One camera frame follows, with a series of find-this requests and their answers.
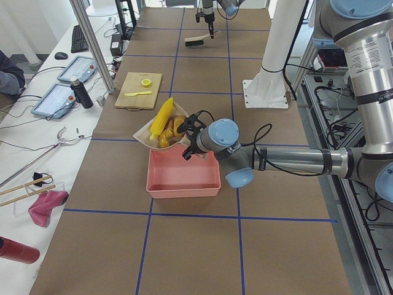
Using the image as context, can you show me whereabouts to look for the teach pendant tablet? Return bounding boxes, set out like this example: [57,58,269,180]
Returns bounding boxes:
[57,56,96,83]
[31,83,76,119]

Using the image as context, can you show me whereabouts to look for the black keyboard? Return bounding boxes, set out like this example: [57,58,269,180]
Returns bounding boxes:
[71,25,88,53]

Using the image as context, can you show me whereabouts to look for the pink cloth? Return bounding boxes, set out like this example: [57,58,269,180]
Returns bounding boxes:
[28,191,69,227]

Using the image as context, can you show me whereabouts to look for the upper teach pendant tablet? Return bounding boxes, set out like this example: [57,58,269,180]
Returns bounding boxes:
[57,56,96,83]

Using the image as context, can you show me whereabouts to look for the beige plastic dustpan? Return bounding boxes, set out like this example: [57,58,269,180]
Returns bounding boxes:
[133,102,190,151]

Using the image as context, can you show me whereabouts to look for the yellow toy corn cob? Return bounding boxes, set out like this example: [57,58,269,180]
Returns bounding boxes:
[149,97,174,140]

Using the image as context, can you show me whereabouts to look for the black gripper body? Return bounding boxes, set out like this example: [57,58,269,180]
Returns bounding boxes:
[176,112,206,160]
[195,7,215,31]

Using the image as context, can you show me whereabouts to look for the pink plastic bin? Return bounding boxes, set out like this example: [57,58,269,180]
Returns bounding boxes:
[146,144,221,199]

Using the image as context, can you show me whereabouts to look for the black computer mouse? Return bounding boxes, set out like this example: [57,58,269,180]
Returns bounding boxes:
[54,52,68,60]

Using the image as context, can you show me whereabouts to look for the black water bottle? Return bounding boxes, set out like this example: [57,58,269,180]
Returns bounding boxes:
[70,76,93,109]

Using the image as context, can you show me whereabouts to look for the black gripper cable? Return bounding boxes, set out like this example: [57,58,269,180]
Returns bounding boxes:
[190,109,323,176]

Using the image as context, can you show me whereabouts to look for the yellow lemon slices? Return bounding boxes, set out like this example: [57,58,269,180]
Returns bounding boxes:
[141,79,152,87]

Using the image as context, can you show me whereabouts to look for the tan toy ginger root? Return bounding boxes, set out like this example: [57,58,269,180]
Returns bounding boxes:
[158,119,176,148]

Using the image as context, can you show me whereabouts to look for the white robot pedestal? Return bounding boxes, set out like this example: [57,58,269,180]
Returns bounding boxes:
[243,0,308,109]

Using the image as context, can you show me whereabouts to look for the wooden chopsticks pair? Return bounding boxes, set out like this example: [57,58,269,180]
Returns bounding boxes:
[1,175,56,207]

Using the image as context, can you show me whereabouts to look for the brown toy potato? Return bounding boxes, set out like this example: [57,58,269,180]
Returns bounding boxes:
[173,116,185,137]

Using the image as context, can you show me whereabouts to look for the aluminium frame post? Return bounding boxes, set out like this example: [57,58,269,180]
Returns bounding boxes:
[69,0,115,94]

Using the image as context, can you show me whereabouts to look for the metal grabber tool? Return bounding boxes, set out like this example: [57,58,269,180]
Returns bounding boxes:
[1,127,91,187]

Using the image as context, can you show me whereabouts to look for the lower teach pendant tablet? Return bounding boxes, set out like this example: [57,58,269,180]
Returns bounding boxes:
[31,83,76,119]

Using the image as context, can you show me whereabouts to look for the red water bottle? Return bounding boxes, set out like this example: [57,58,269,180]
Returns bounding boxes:
[1,237,40,264]

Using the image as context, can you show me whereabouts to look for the bamboo cutting board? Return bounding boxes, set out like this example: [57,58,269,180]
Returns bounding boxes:
[115,72,162,110]

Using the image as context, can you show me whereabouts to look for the yellow plastic knife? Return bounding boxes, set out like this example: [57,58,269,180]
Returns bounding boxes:
[124,90,152,97]

